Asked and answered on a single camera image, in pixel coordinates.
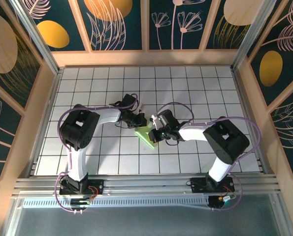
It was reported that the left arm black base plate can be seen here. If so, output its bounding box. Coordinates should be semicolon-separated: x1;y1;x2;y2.
59;178;104;197

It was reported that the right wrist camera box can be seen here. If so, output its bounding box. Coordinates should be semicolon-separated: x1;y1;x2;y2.
150;114;162;130

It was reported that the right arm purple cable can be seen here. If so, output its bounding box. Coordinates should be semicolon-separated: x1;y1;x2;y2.
155;102;261;212

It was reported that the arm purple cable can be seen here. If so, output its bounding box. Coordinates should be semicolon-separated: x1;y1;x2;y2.
155;102;261;212
55;92;139;214

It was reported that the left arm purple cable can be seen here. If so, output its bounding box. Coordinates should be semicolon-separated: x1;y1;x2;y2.
55;92;139;214

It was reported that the round black electronics mount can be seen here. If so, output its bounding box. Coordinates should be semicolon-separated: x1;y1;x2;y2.
207;195;237;211

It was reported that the aluminium side rail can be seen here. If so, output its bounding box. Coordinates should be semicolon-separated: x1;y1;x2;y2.
18;68;64;179
231;66;270;175

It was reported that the black electronics board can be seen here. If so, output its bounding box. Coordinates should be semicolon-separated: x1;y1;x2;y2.
69;198;92;207

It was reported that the long aluminium mounting rail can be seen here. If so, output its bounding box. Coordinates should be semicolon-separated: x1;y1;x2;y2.
12;174;282;198

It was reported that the aluminium frame post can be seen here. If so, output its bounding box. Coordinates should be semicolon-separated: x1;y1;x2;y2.
9;0;63;74
230;0;284;72

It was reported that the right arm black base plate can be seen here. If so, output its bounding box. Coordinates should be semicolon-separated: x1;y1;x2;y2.
190;177;235;194

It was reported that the white slotted cable duct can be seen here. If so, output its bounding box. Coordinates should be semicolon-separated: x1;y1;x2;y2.
22;197;211;209

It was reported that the light green paper sheet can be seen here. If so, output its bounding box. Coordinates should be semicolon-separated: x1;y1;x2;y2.
133;119;159;150

